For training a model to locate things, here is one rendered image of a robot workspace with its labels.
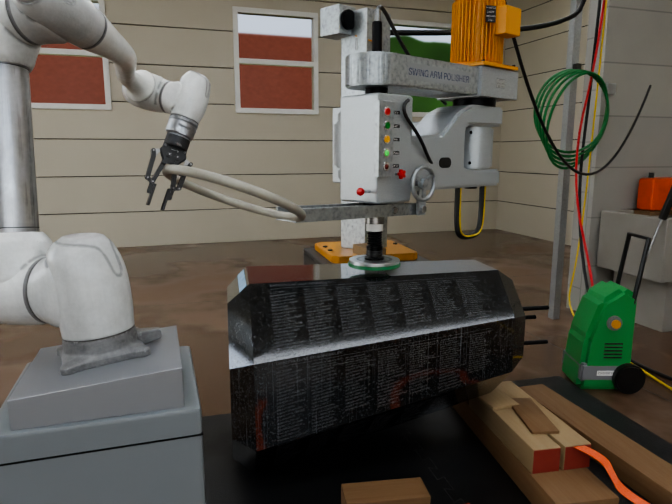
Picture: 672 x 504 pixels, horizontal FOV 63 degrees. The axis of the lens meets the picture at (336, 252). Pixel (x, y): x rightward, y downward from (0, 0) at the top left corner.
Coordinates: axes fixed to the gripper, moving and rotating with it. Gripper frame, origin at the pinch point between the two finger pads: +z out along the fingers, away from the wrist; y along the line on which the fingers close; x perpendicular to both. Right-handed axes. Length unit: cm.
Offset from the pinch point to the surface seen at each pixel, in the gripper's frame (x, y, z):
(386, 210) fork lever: 10, 87, -26
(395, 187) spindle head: 5, 85, -35
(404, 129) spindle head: 3, 80, -58
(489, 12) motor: 10, 108, -125
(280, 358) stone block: 2, 57, 40
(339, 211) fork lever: 4, 64, -18
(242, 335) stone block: 14, 46, 37
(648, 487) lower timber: -54, 194, 48
